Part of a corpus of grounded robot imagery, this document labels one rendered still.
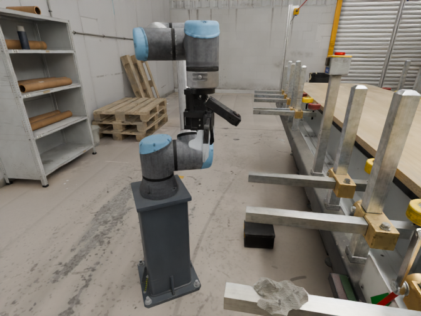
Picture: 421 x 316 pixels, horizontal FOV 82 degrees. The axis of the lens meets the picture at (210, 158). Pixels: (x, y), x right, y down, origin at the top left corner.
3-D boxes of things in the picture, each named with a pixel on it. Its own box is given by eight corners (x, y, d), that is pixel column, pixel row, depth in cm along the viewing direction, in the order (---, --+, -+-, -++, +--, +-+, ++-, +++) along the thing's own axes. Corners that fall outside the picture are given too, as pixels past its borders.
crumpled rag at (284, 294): (252, 312, 38) (254, 301, 37) (253, 275, 44) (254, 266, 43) (312, 322, 36) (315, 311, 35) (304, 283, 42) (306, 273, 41)
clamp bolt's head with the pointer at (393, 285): (366, 315, 52) (398, 291, 42) (363, 303, 54) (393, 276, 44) (376, 317, 52) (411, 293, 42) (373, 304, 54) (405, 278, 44)
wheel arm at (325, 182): (247, 184, 87) (248, 173, 86) (248, 180, 90) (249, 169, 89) (380, 195, 80) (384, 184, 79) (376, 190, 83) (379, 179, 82)
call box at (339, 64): (328, 76, 95) (332, 55, 92) (324, 75, 101) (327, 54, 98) (348, 77, 93) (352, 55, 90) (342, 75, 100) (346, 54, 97)
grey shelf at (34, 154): (6, 184, 247) (-62, 6, 186) (66, 152, 329) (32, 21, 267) (46, 187, 242) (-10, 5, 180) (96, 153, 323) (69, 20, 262)
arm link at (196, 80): (220, 69, 71) (216, 72, 62) (220, 87, 73) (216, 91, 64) (190, 69, 72) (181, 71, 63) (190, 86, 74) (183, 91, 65)
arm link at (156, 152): (143, 166, 124) (139, 133, 117) (176, 163, 127) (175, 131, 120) (140, 180, 110) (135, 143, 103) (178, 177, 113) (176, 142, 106)
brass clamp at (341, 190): (334, 197, 80) (337, 184, 78) (324, 178, 92) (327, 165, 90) (354, 199, 79) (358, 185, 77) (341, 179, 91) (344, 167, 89)
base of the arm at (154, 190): (143, 203, 111) (140, 184, 107) (137, 184, 127) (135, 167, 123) (183, 195, 117) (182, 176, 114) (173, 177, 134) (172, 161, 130)
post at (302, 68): (291, 134, 182) (301, 65, 163) (291, 133, 185) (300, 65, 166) (296, 135, 181) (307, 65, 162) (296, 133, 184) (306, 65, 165)
